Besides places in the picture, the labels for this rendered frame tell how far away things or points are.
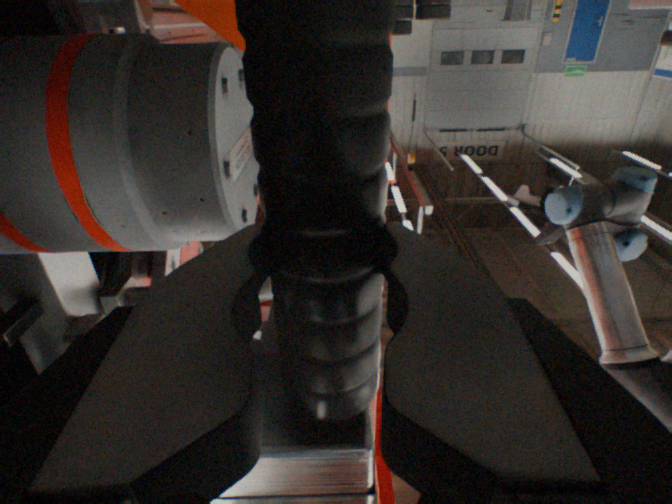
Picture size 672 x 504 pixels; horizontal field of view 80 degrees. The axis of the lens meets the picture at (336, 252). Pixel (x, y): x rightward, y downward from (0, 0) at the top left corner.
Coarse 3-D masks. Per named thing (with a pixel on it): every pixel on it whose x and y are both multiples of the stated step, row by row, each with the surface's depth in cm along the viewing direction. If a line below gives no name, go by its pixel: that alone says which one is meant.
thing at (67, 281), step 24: (0, 264) 29; (24, 264) 29; (48, 264) 30; (72, 264) 32; (0, 288) 30; (24, 288) 30; (48, 288) 30; (72, 288) 32; (96, 288) 36; (48, 312) 32; (72, 312) 32; (96, 312) 36; (24, 336) 33; (48, 336) 33; (48, 360) 34
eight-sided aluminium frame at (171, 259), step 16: (80, 0) 43; (96, 0) 43; (112, 0) 43; (128, 0) 43; (144, 0) 45; (96, 16) 43; (112, 16) 44; (128, 16) 43; (144, 16) 44; (96, 32) 44; (112, 32) 47; (128, 32) 44; (144, 32) 45; (128, 256) 50; (144, 256) 52; (160, 256) 50; (176, 256) 52; (128, 272) 49; (144, 272) 52; (160, 272) 49
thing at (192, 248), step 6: (186, 246) 56; (192, 246) 58; (198, 246) 61; (150, 252) 54; (180, 252) 54; (186, 252) 56; (192, 252) 58; (198, 252) 61; (150, 258) 54; (180, 258) 54; (186, 258) 56; (150, 264) 53; (180, 264) 54; (150, 270) 53; (150, 276) 53
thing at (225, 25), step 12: (180, 0) 59; (192, 0) 59; (204, 0) 59; (216, 0) 59; (228, 0) 59; (192, 12) 60; (204, 12) 60; (216, 12) 60; (228, 12) 60; (216, 24) 61; (228, 24) 61; (228, 36) 61; (240, 36) 61; (240, 48) 62
